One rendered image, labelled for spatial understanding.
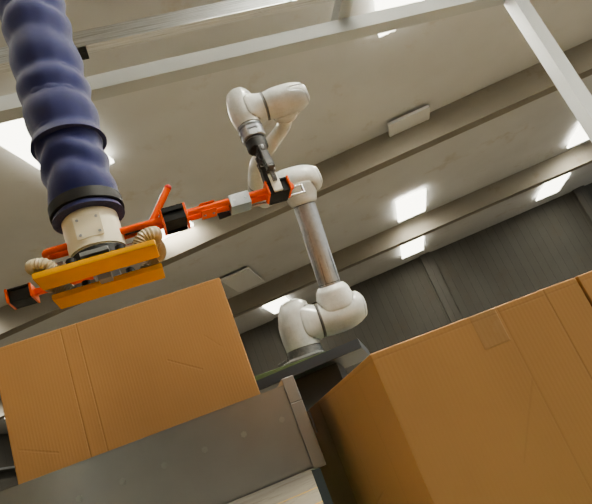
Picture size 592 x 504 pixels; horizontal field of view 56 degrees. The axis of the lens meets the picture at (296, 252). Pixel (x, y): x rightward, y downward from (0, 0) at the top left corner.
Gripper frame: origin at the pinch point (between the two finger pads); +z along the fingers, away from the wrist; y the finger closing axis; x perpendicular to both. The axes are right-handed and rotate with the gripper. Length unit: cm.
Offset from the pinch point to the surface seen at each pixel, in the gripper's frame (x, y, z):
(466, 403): -4, 80, 83
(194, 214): -28.0, -0.1, 0.1
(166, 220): -37.2, 5.9, 2.3
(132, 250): -49, 16, 13
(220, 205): -19.5, 3.3, 1.3
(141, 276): -50, -5, 13
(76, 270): -65, 14, 13
